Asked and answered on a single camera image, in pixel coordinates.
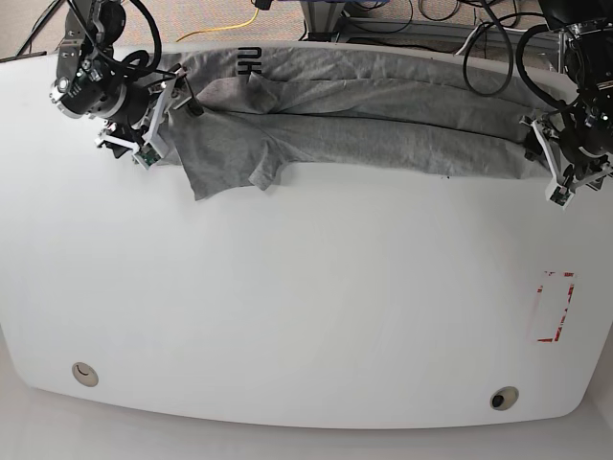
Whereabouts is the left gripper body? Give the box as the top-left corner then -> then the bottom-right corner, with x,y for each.
520,115 -> 612,190

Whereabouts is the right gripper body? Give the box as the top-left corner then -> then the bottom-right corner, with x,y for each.
94,64 -> 188,153

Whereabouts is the grey t-shirt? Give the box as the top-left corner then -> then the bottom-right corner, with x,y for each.
164,46 -> 547,199

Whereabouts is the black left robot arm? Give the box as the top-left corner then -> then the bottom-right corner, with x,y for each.
515,1 -> 612,195

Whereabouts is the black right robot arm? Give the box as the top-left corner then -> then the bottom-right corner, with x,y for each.
50,1 -> 203,168

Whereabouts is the red tape rectangle marking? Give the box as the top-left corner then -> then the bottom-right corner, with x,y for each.
531,271 -> 577,343

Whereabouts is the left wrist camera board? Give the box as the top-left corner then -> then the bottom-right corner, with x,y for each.
545,179 -> 575,209

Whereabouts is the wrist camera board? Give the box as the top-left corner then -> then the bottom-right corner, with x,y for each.
545,179 -> 575,209
131,144 -> 169,170

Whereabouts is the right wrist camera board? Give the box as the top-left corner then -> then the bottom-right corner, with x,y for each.
131,144 -> 169,170

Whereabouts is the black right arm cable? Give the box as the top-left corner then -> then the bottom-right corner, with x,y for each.
114,0 -> 164,78

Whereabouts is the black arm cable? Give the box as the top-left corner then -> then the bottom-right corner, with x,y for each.
462,0 -> 576,116
114,0 -> 164,78

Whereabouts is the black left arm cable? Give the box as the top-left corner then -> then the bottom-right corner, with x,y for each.
462,0 -> 576,116

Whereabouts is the yellow cable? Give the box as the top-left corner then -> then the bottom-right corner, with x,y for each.
174,6 -> 261,43

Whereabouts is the white cable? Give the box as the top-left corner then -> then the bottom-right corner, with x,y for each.
453,23 -> 483,57

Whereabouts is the right table cable grommet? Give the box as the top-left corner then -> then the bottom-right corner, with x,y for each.
489,386 -> 519,411

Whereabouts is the table cable grommet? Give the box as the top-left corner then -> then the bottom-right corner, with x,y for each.
489,386 -> 519,411
72,362 -> 100,388

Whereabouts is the left table cable grommet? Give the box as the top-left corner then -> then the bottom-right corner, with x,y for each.
72,362 -> 100,388

